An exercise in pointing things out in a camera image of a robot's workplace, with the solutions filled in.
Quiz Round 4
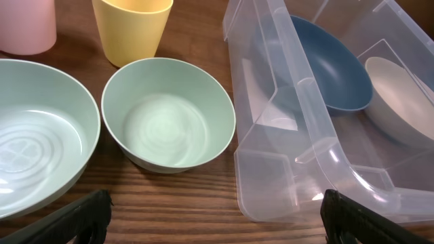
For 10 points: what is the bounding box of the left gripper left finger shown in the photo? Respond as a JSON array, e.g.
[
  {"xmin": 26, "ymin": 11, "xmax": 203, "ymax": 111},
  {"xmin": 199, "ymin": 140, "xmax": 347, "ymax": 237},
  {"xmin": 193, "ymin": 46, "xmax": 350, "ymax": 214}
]
[{"xmin": 1, "ymin": 190, "xmax": 113, "ymax": 244}]

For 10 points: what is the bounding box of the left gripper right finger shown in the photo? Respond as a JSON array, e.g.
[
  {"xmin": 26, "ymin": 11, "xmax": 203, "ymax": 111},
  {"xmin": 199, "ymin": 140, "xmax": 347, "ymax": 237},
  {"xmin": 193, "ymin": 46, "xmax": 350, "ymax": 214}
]
[{"xmin": 320, "ymin": 189, "xmax": 433, "ymax": 244}]

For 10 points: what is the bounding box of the green small bowl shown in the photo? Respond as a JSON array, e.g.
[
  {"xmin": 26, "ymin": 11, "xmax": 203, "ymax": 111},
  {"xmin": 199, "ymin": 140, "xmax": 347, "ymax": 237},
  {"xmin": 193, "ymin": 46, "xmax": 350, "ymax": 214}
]
[
  {"xmin": 1, "ymin": 59, "xmax": 101, "ymax": 220},
  {"xmin": 101, "ymin": 58, "xmax": 236, "ymax": 174}
]

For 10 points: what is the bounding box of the clear plastic storage container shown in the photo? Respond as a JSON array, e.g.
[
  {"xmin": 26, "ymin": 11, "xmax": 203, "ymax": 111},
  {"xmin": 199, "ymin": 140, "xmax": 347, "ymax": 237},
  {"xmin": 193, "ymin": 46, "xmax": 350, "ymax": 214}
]
[{"xmin": 223, "ymin": 0, "xmax": 433, "ymax": 223}]

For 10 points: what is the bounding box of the cream large bowl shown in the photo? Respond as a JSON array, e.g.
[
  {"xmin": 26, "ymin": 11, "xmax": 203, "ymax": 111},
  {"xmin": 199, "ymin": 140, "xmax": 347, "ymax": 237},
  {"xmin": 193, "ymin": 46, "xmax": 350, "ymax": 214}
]
[{"xmin": 365, "ymin": 57, "xmax": 433, "ymax": 148}]

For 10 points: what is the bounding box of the dark blue bowl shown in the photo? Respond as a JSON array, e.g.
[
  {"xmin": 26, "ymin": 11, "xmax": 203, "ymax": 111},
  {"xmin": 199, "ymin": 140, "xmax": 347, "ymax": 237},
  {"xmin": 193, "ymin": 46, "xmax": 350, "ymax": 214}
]
[{"xmin": 250, "ymin": 15, "xmax": 374, "ymax": 115}]

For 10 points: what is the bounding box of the yellow cup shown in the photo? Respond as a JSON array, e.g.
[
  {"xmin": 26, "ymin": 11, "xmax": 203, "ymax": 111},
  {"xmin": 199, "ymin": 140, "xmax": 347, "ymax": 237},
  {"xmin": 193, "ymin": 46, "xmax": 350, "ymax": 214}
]
[{"xmin": 92, "ymin": 0, "xmax": 174, "ymax": 67}]

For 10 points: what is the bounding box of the pink cup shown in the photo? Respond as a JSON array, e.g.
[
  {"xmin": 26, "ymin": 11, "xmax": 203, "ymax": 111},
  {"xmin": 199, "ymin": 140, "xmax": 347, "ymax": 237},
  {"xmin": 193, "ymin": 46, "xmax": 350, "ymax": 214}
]
[{"xmin": 1, "ymin": 0, "xmax": 57, "ymax": 56}]

